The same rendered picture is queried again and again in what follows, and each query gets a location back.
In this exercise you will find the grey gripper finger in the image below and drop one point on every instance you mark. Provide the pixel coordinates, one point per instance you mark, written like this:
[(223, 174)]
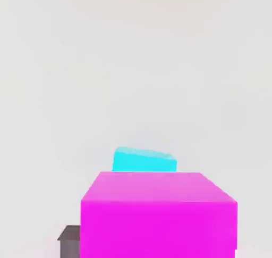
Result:
[(69, 243)]

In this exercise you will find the small magenta cube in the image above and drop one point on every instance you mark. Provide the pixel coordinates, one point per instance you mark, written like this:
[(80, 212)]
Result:
[(158, 224)]

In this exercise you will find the small cyan cube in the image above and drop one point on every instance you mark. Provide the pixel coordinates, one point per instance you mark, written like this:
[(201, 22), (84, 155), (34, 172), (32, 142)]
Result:
[(144, 163)]

